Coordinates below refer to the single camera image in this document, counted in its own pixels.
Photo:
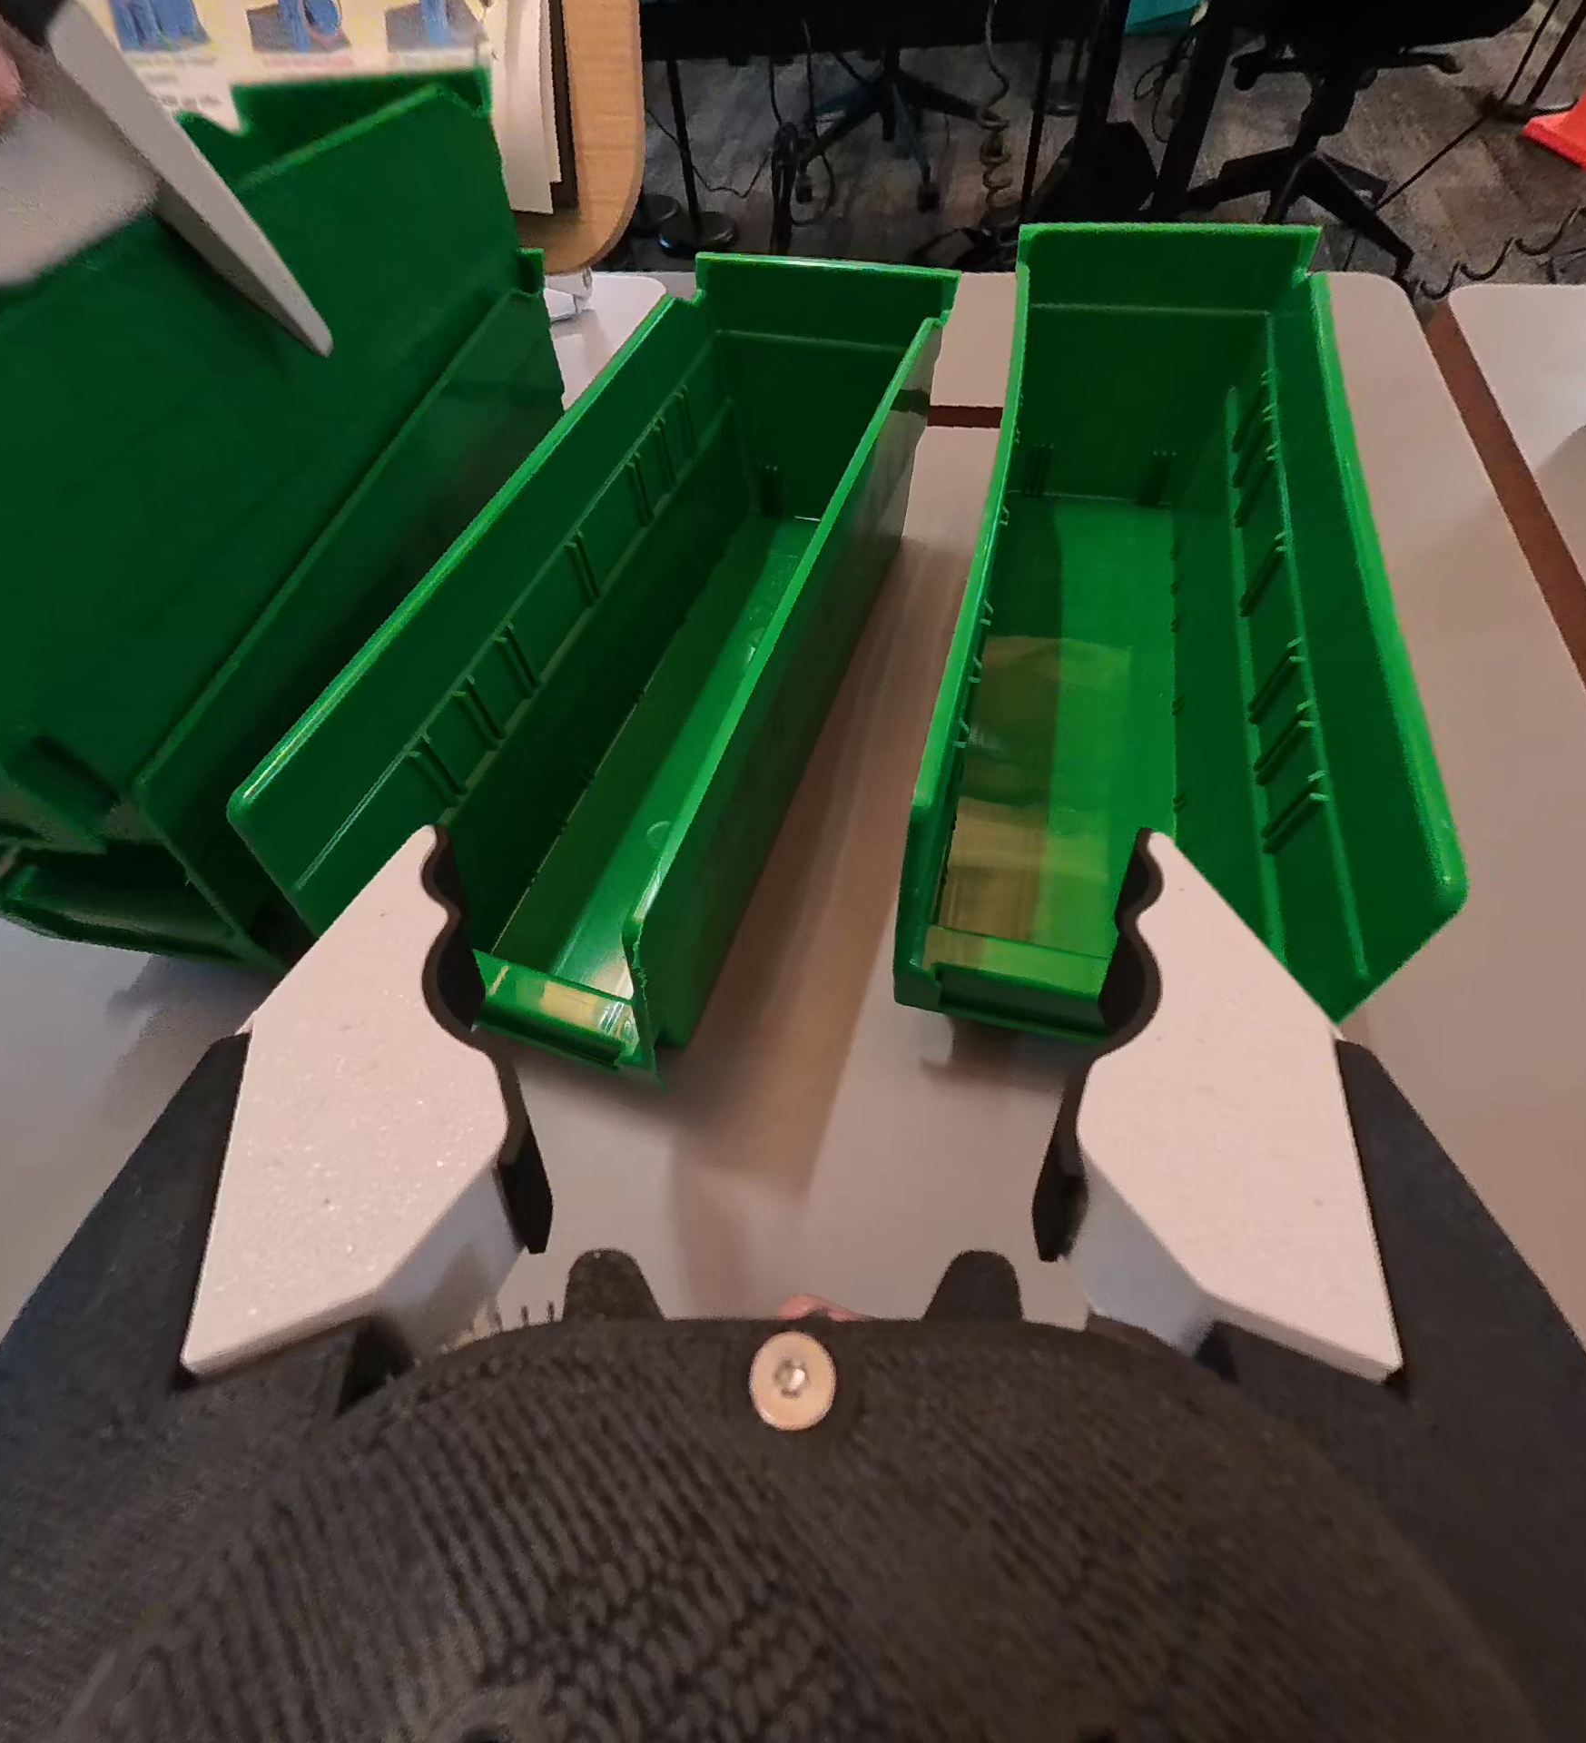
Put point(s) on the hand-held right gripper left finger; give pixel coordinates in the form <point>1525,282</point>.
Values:
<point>344,1130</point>

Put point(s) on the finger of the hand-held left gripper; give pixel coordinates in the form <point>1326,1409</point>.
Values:
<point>17,191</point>
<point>180,178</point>

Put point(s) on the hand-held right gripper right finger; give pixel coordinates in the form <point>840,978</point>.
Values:
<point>1229,1144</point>

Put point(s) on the instruction poster sheet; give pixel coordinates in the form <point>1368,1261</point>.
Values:
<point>302,55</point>

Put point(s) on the instruction sheet on board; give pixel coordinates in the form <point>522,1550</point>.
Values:
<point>602,108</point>

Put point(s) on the black office chair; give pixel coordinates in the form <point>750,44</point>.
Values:
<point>1331,123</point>

